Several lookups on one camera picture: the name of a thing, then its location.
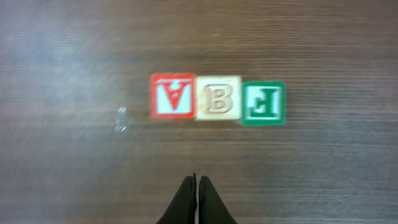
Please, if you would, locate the green E letter block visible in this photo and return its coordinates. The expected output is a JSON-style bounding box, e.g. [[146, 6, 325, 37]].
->
[[242, 81, 286, 126]]

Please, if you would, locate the red V letter block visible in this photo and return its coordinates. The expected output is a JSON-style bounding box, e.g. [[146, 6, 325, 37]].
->
[[150, 73, 196, 119]]

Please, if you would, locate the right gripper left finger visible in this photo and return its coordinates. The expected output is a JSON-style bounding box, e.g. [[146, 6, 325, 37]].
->
[[156, 173, 197, 224]]

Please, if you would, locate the yellow K letter block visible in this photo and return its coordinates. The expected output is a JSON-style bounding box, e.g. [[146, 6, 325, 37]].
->
[[195, 75, 242, 121]]

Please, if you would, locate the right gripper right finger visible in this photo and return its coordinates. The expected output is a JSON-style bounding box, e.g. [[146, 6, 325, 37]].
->
[[198, 176, 238, 224]]

